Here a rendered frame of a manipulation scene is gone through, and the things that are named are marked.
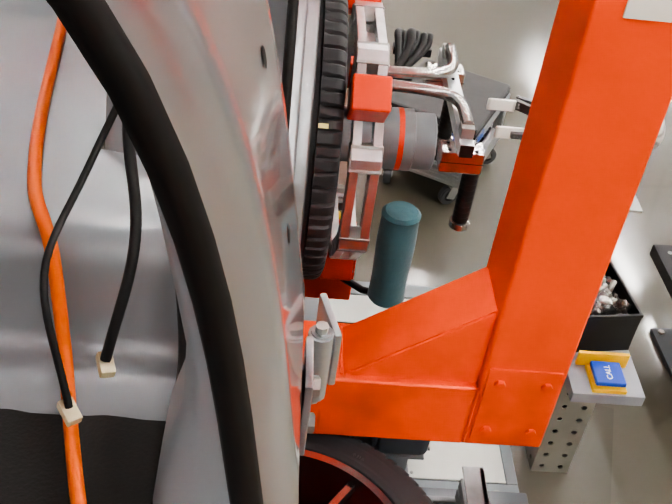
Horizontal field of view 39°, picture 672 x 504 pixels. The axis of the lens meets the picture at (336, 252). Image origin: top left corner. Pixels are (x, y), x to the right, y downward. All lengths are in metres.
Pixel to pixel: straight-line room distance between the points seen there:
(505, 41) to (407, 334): 3.07
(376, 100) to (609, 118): 0.49
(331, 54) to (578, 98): 0.57
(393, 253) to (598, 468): 0.92
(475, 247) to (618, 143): 1.81
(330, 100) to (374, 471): 0.72
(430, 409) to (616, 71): 0.76
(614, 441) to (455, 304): 1.12
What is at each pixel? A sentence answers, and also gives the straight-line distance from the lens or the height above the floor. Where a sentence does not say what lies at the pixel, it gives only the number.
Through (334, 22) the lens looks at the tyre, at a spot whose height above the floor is 1.16.
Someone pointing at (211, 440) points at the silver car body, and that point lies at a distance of 0.53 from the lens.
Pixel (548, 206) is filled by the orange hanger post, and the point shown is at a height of 1.11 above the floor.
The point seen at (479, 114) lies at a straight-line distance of 3.36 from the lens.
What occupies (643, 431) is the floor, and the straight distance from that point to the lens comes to 2.86.
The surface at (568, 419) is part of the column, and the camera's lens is 2.50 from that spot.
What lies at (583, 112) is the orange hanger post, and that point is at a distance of 1.48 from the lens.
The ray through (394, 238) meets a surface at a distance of 2.11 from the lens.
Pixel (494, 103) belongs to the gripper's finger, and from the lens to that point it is 2.41.
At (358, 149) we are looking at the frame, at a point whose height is 0.98.
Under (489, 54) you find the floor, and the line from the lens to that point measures 4.56.
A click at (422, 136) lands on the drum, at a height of 0.89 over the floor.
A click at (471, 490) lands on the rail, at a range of 2.05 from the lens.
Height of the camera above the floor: 1.98
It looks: 39 degrees down
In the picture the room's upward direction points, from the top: 8 degrees clockwise
